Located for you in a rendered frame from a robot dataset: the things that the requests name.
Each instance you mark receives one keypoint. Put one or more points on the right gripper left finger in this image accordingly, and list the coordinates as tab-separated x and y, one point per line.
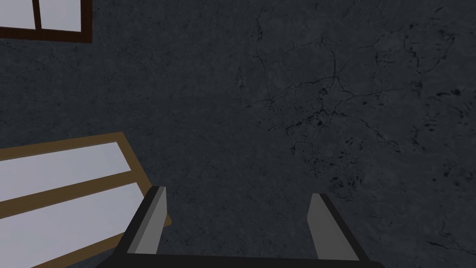
148	229

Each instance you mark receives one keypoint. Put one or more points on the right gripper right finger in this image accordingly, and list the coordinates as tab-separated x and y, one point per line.
331	232

